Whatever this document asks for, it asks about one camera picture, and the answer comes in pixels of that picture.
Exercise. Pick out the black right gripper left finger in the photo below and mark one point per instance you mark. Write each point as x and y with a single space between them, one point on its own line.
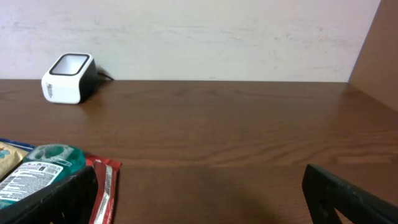
69 200

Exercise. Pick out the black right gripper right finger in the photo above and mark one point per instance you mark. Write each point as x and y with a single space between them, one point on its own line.
327 195

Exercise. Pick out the red snack packet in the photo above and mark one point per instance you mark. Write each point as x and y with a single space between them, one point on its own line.
107 176

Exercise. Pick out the teal blister pack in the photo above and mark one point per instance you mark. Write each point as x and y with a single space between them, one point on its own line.
43 166

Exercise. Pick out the cream yellow snack bag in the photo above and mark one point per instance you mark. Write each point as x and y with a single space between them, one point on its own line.
12 154

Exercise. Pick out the white barcode scanner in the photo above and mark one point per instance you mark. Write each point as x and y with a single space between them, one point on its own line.
71 79

